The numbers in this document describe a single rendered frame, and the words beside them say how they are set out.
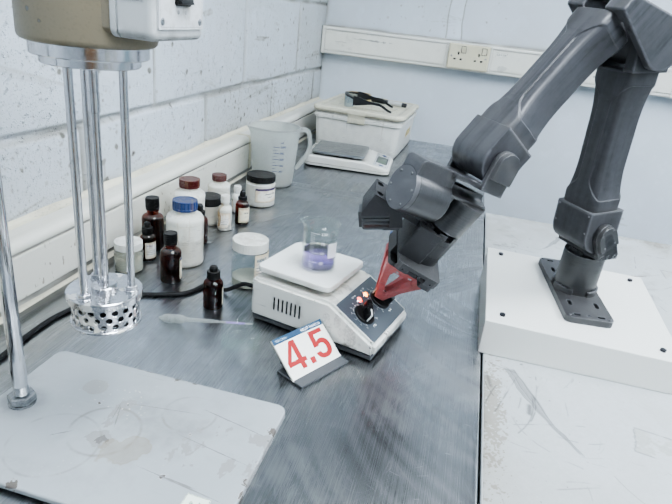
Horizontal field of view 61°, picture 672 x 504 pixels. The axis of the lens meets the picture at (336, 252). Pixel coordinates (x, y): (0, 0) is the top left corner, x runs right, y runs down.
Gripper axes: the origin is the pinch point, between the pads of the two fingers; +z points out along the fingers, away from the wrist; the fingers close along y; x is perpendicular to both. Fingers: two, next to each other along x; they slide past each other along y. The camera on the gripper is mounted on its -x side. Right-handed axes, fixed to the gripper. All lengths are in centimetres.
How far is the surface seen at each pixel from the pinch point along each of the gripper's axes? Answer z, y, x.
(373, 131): 21, -109, 8
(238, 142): 27, -66, -28
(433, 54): -1, -147, 17
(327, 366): 5.7, 12.9, -4.3
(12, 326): 7.8, 25.7, -38.8
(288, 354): 5.8, 14.0, -10.0
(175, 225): 16.7, -12.0, -30.4
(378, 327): 1.4, 5.9, 0.6
